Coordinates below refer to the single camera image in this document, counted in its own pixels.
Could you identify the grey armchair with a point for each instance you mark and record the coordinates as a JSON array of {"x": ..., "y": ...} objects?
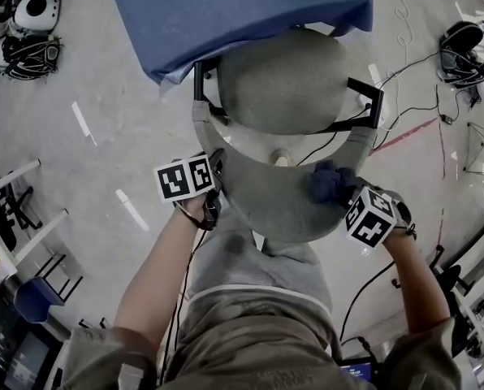
[{"x": 282, "y": 83}]

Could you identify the table with blue tablecloth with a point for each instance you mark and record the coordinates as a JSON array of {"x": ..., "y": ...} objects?
[{"x": 226, "y": 14}]

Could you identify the round white table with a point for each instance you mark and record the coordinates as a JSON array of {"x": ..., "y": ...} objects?
[{"x": 482, "y": 144}]

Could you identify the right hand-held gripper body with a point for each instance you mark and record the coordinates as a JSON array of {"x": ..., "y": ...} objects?
[{"x": 368, "y": 226}]

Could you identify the white desk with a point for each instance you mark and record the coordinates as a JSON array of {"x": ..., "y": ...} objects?
[{"x": 43, "y": 234}]

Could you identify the blue chair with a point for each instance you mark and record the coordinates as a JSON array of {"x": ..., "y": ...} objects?
[{"x": 33, "y": 299}]

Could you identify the small screen device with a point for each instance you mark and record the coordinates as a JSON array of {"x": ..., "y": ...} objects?
[{"x": 355, "y": 372}]

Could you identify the white metal rack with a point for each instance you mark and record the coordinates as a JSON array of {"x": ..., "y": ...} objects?
[{"x": 478, "y": 339}]

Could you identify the black pod case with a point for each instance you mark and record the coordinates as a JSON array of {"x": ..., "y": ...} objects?
[{"x": 463, "y": 35}]

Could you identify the person's left forearm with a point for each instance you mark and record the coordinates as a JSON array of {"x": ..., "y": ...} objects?
[{"x": 156, "y": 274}]

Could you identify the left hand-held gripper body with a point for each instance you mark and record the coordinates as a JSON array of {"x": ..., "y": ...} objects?
[{"x": 173, "y": 181}]

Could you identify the person's right forearm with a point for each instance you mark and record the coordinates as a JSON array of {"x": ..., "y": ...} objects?
[{"x": 416, "y": 282}]

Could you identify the person's grey shorts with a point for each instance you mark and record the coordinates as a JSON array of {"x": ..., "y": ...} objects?
[{"x": 266, "y": 274}]

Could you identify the black swivel chair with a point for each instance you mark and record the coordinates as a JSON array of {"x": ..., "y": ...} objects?
[{"x": 449, "y": 274}]

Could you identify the large white pod case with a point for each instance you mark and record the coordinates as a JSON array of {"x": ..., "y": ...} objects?
[{"x": 35, "y": 18}]

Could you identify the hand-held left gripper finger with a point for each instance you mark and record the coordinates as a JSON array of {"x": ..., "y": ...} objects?
[{"x": 221, "y": 165}]

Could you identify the black monitor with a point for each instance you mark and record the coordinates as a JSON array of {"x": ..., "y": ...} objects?
[{"x": 28, "y": 360}]

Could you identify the person's khaki shirt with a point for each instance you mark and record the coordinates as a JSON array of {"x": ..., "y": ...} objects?
[{"x": 258, "y": 339}]

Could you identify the person's right shoe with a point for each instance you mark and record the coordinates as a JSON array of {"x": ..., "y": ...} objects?
[{"x": 281, "y": 160}]

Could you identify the black office chair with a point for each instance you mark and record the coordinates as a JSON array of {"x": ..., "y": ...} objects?
[{"x": 0, "y": 217}]

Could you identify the black power adapter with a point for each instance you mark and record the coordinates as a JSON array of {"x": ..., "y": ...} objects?
[{"x": 447, "y": 118}]

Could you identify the dark blue wiping cloth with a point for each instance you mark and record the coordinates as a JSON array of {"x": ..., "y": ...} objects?
[{"x": 327, "y": 181}]

